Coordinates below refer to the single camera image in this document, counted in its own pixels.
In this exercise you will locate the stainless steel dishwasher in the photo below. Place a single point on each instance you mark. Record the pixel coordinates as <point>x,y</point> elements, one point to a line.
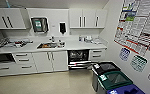
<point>79,60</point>

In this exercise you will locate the blue label bottle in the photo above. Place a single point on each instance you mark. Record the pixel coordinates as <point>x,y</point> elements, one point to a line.
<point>81,39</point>

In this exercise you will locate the white narrow drawer unit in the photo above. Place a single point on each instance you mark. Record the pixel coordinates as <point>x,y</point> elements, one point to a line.
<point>97,55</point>

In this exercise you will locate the chrome faucet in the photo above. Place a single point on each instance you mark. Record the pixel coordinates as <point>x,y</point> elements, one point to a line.
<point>52,39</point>

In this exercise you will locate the steel kitchen sink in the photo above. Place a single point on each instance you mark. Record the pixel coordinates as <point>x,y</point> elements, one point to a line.
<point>51,45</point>

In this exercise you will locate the white under-sink cabinet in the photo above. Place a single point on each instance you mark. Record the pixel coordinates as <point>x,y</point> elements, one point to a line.
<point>51,61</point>

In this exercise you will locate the black lid waste bin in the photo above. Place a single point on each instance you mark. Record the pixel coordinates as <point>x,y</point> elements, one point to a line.
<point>106,67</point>

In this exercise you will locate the paper towel dispenser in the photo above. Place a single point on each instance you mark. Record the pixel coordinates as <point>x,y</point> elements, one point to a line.
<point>39,25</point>

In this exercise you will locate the white drawer unit beside microwave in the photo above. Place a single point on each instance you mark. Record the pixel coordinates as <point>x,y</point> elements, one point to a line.
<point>22,64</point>

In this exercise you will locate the blue lid recycling bin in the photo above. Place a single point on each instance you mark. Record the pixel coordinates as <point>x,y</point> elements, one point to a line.
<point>124,90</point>

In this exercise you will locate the light blue bottle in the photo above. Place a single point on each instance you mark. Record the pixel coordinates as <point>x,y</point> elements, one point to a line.
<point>7,4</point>

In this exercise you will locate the white three-door wall cabinet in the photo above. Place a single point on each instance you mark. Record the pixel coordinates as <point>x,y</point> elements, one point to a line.
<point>87,17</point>

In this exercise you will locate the blue recycling wall sign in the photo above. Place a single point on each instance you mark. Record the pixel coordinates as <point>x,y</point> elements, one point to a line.
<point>124,54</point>

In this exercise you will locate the green waste wall sign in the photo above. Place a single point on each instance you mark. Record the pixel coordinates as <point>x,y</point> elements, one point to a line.
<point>138,63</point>

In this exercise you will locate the large printed wall poster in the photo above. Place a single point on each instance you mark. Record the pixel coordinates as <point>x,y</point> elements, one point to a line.
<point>137,23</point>

